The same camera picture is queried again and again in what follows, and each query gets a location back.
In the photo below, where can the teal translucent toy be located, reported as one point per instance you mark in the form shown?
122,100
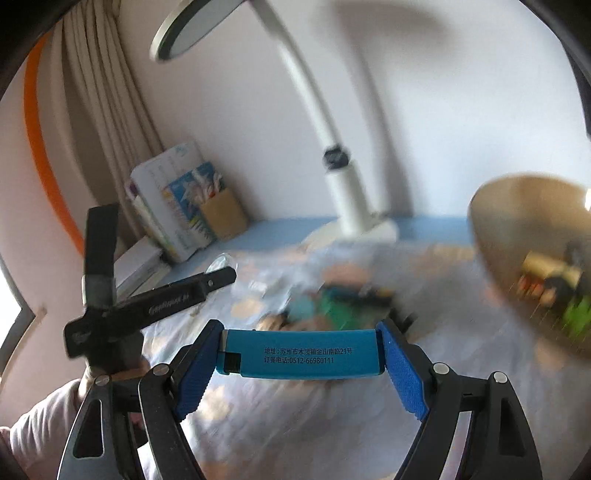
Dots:
302,308

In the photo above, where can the amber glass bowl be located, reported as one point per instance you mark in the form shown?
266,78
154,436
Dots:
508,217

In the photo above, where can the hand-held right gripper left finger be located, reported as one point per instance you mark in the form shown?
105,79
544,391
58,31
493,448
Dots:
194,369

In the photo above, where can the blue lighter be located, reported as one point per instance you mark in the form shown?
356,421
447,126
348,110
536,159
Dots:
300,355

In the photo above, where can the printed tablecloth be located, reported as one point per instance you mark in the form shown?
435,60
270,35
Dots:
300,424

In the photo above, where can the window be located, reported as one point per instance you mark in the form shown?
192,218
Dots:
11,332

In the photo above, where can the beige curtain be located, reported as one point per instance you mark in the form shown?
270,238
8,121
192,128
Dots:
92,92

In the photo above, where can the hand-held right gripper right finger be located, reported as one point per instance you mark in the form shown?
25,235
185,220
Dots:
401,369

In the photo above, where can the green plastic plant toy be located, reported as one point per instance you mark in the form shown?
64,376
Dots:
344,316

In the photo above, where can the person's left hand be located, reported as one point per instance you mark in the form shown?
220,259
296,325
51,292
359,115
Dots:
138,367

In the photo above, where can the light green toy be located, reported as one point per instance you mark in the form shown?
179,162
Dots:
577,316

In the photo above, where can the yellow box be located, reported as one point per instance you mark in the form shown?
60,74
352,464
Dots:
540,265

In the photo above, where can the white printed box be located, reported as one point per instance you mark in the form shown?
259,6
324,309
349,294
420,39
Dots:
171,184

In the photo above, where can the white desk lamp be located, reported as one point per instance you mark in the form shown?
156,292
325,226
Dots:
344,194

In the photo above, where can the brown cardboard box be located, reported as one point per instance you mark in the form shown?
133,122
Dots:
224,214

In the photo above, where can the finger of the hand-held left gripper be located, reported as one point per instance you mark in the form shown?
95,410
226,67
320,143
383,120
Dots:
184,297
100,244

